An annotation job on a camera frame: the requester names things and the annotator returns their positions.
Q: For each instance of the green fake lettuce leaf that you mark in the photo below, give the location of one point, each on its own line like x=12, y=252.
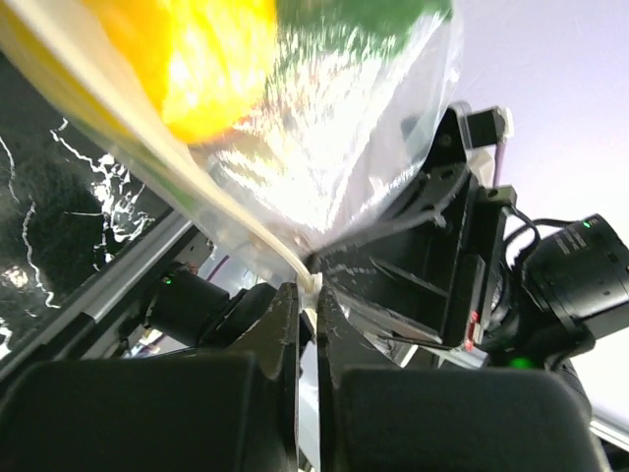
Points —
x=382, y=28

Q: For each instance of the clear zip top bag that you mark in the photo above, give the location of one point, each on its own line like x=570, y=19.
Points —
x=333, y=140

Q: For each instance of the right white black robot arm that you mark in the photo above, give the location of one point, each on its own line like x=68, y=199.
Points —
x=562, y=286

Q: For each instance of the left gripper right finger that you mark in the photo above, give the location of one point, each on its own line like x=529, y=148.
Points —
x=360, y=396

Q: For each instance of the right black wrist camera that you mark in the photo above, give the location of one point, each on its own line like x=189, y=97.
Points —
x=492, y=127

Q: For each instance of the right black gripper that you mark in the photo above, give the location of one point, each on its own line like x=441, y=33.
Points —
x=425, y=271

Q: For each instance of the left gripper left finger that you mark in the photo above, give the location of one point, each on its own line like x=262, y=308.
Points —
x=249, y=394

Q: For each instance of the yellow fake lemon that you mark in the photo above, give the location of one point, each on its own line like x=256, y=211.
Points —
x=203, y=65

